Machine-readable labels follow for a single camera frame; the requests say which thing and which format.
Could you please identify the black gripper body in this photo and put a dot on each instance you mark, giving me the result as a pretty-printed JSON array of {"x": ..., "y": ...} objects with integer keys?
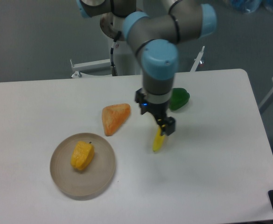
[{"x": 156, "y": 105}]

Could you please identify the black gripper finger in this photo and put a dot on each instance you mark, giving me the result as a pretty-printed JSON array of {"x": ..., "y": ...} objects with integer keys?
[{"x": 167, "y": 126}]

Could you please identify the yellow toy bell pepper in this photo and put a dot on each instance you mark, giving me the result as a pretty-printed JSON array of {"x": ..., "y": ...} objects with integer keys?
[{"x": 82, "y": 155}]

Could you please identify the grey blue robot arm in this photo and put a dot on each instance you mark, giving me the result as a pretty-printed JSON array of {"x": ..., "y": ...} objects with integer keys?
[{"x": 153, "y": 42}]

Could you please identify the green toy bell pepper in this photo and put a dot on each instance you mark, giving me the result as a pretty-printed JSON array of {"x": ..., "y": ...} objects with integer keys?
[{"x": 179, "y": 98}]

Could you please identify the beige round plate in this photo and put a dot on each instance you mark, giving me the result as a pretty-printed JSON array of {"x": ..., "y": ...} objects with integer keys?
[{"x": 89, "y": 182}]

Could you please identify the yellow toy banana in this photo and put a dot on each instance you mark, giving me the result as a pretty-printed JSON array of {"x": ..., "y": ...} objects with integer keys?
[{"x": 158, "y": 140}]

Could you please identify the orange triangular toy bread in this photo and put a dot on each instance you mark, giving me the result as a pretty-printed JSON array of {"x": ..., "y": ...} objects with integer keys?
[{"x": 114, "y": 116}]

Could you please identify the blue plastic bags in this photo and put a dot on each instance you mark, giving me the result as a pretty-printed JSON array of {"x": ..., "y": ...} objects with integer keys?
[{"x": 249, "y": 6}]

